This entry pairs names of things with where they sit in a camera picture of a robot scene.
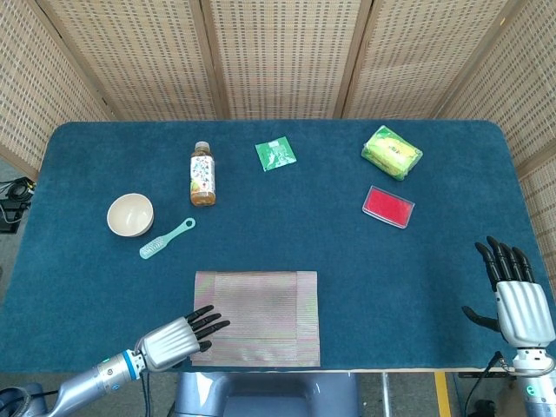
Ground beige woven placemat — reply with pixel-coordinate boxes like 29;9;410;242
190;270;321;368

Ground tea bottle with printed label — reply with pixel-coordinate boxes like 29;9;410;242
189;141;217;208

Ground cream white bowl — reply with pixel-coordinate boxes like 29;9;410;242
107;193;155;238

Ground mint green scrub brush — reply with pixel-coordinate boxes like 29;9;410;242
139;217;196;261

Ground black cable under table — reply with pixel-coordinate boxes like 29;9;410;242
142;372;153;417

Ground blue-grey robot torso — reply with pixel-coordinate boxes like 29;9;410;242
173;371;361;417

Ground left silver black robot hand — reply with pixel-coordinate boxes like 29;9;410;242
134;304;231;374

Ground black cables on floor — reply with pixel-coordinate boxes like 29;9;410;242
0;175;38;234

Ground dark teal table cloth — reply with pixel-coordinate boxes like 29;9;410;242
0;120;544;374

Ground green yellow tissue pack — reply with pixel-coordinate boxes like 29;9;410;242
361;124;424;182

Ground red pad in clear case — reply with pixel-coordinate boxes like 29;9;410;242
361;185;415;230

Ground green foil sachet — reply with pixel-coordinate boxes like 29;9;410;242
254;136;298;173

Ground woven wooden folding screen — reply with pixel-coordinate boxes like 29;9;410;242
0;0;556;279

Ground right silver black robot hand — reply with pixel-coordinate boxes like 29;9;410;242
461;235;556;348

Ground metal table leg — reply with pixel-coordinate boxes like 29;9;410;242
380;372;392;417

